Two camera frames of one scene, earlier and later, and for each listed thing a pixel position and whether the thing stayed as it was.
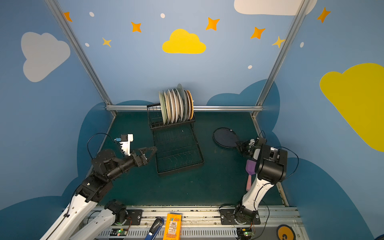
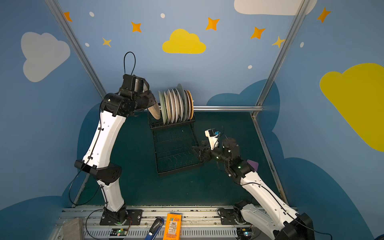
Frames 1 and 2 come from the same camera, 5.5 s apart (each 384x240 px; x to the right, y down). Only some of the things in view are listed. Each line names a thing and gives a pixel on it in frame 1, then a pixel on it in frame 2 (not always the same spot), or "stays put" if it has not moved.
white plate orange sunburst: [188, 107] stays put
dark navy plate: [225, 136] → [154, 109]
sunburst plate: [174, 105] stays put
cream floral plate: [167, 108] stays put
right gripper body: [249, 147] → [208, 153]
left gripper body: [139, 158] → [150, 100]
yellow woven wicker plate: [192, 106] stays put
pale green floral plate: [164, 113] stays put
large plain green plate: [184, 104] stays put
